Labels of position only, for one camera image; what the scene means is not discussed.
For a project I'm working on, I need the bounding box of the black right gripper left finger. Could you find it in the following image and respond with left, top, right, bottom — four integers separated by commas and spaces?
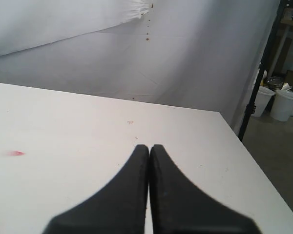
44, 145, 149, 234

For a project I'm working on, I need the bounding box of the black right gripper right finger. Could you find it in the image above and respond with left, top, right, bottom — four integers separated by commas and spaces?
149, 145, 261, 234

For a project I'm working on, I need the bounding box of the black backdrop stand pole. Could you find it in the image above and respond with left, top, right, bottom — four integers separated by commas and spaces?
238, 0, 287, 142

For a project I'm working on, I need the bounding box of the white bucket near pole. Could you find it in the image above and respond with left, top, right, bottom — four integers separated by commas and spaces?
252, 86, 275, 117

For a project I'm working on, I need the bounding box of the white bucket right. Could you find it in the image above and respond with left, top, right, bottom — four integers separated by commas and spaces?
270, 90, 293, 122

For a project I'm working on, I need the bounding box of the white backdrop sheet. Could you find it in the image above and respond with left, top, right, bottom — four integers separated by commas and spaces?
0, 0, 279, 127

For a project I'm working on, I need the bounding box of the metal pot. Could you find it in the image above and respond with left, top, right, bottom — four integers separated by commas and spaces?
267, 77, 284, 91

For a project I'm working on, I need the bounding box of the wooden shelf unit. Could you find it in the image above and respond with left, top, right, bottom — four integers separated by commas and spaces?
268, 3, 293, 77

